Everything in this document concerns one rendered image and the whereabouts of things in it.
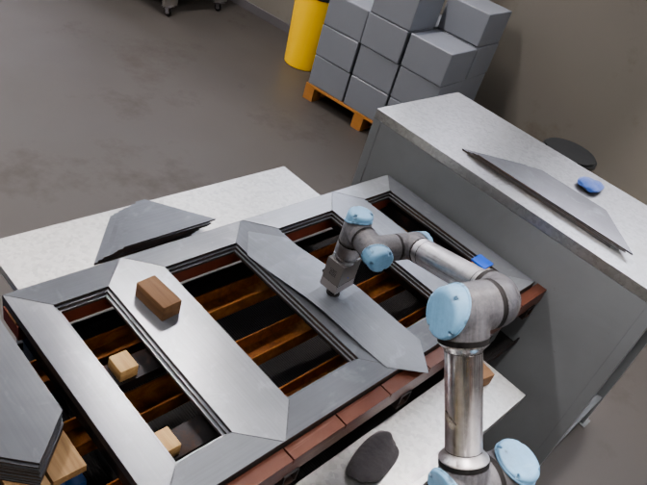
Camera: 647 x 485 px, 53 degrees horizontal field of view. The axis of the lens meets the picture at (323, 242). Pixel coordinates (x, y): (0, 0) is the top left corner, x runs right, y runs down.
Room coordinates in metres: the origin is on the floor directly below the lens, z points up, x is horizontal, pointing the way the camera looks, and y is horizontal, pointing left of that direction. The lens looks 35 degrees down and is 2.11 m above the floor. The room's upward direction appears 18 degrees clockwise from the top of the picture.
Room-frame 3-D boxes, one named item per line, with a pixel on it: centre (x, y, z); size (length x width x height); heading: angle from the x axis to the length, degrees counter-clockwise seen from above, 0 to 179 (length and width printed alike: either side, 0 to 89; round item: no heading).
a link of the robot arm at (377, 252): (1.46, -0.15, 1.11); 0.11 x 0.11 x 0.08; 36
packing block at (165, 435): (0.89, 0.20, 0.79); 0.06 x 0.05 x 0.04; 55
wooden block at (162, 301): (1.26, 0.38, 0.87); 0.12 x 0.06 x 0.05; 59
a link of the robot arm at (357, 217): (1.53, -0.08, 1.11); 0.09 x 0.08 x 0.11; 36
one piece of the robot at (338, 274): (1.54, -0.07, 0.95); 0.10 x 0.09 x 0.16; 59
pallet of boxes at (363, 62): (4.84, -0.13, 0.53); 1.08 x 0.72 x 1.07; 61
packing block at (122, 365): (1.07, 0.38, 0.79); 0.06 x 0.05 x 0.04; 55
